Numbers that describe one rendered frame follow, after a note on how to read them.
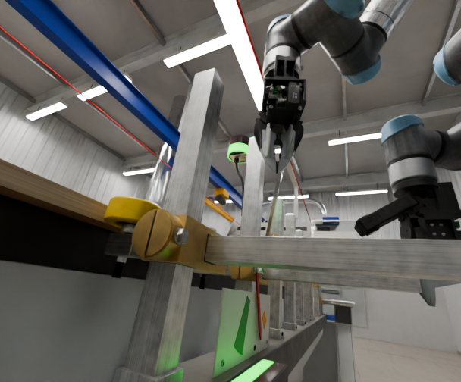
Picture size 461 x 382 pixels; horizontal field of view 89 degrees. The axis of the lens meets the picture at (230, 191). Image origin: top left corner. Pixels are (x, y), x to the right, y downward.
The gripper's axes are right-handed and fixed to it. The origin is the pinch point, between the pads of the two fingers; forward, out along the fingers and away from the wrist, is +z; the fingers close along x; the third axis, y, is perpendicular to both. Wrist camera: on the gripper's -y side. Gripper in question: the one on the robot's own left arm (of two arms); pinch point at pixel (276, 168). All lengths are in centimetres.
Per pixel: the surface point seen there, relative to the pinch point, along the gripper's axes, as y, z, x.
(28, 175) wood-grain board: 12.4, 11.0, -30.3
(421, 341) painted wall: -764, 71, 510
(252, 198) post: -12.2, 0.9, -3.5
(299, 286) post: -83, 13, 22
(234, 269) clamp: -10.4, 16.4, -5.8
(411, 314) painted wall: -768, 5, 498
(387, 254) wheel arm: 14.0, 16.2, 8.4
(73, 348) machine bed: -4.6, 30.8, -28.2
